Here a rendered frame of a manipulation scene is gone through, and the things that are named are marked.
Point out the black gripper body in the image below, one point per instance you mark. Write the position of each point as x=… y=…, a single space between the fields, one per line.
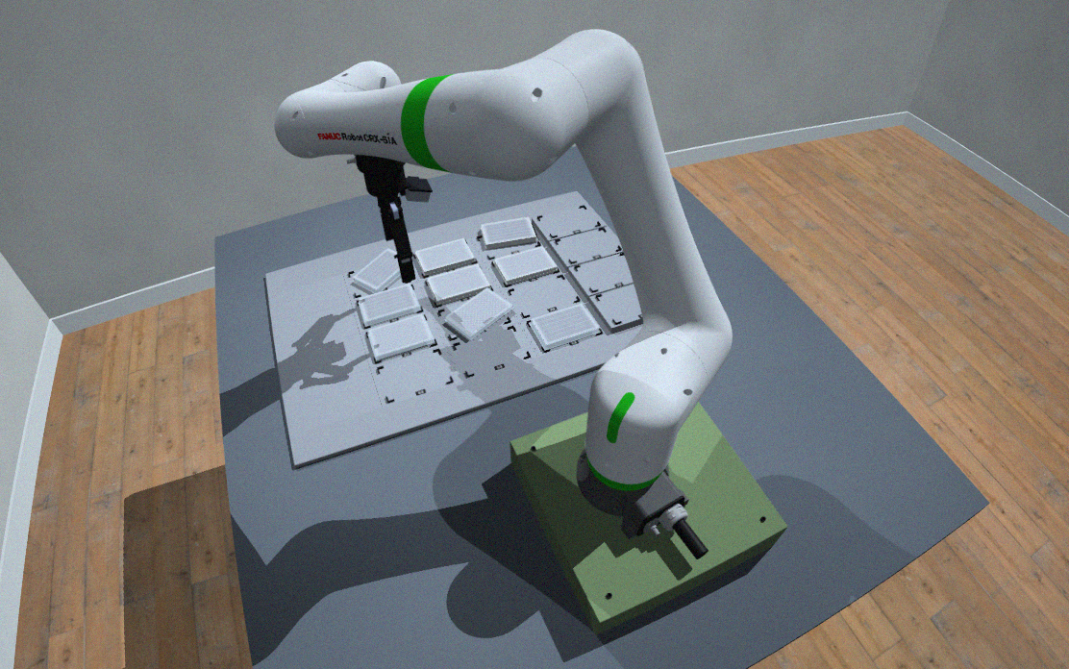
x=387 y=186

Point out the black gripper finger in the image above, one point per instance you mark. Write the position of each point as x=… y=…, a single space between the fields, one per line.
x=388 y=234
x=401 y=239

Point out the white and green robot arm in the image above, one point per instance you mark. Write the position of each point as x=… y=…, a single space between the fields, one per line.
x=512 y=124

